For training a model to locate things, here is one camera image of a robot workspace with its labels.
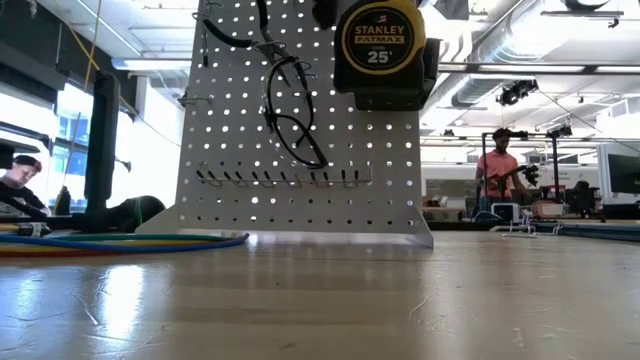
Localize clear black-framed safety glasses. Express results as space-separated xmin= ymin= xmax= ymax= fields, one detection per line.
xmin=262 ymin=55 xmax=330 ymax=170

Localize white perforated peg board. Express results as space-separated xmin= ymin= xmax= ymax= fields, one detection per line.
xmin=134 ymin=0 xmax=435 ymax=249

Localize yellow black tape measure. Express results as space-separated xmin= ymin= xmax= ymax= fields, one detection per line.
xmin=333 ymin=0 xmax=427 ymax=95

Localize black handled pliers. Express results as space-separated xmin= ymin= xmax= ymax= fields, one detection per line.
xmin=202 ymin=0 xmax=301 ymax=90

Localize black plastic bin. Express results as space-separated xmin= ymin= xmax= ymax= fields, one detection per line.
xmin=354 ymin=37 xmax=442 ymax=112

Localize person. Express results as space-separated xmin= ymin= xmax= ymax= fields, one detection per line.
xmin=0 ymin=154 xmax=51 ymax=216
xmin=474 ymin=127 xmax=531 ymax=214

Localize white ceiling light tube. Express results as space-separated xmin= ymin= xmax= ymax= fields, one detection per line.
xmin=110 ymin=55 xmax=194 ymax=71

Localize dark bottle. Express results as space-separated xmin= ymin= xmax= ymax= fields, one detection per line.
xmin=53 ymin=185 xmax=72 ymax=217

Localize background black robot arms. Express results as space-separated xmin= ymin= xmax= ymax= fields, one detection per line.
xmin=487 ymin=163 xmax=601 ymax=216

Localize black monitor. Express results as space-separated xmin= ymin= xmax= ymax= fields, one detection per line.
xmin=607 ymin=153 xmax=640 ymax=196

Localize multi-prong wire hook rack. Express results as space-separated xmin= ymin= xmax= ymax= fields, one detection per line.
xmin=194 ymin=162 xmax=374 ymax=190

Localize coloured wire bundle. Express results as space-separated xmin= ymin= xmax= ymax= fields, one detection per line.
xmin=0 ymin=222 xmax=250 ymax=259

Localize black ceiling camera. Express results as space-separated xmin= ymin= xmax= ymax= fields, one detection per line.
xmin=496 ymin=79 xmax=540 ymax=107

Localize black upright post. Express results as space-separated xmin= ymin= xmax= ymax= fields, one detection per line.
xmin=83 ymin=69 xmax=122 ymax=221

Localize black camera stand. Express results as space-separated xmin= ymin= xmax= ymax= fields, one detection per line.
xmin=544 ymin=123 xmax=575 ymax=204

